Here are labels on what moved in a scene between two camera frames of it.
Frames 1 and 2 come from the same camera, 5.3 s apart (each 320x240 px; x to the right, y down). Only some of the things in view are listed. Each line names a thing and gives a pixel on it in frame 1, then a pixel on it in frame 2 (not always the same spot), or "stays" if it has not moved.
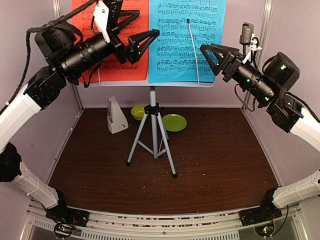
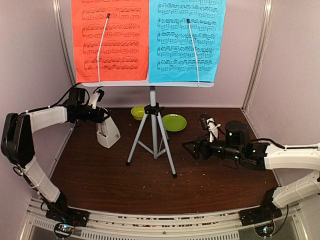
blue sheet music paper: (172, 56) stays
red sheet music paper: (112, 70) stays
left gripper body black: (75, 60) to (96, 118)
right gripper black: (229, 61) to (203, 143)
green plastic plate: (174, 122) stays
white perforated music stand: (152, 134) stays
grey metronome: (116, 121) to (107, 133)
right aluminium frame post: (265, 26) stays
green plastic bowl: (138, 112) stays
